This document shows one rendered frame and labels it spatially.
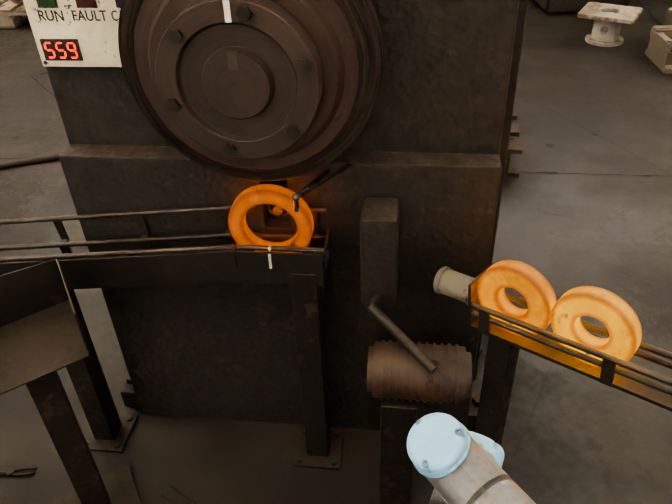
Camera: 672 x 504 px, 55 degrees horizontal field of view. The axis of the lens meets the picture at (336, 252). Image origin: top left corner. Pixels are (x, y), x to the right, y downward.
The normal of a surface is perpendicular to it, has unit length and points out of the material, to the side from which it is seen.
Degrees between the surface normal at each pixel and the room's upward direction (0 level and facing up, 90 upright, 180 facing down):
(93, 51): 90
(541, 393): 0
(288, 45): 90
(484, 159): 0
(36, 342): 5
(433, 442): 27
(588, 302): 90
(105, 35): 90
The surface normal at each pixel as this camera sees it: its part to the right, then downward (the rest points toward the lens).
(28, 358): -0.11, -0.77
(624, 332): -0.66, 0.47
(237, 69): -0.11, 0.60
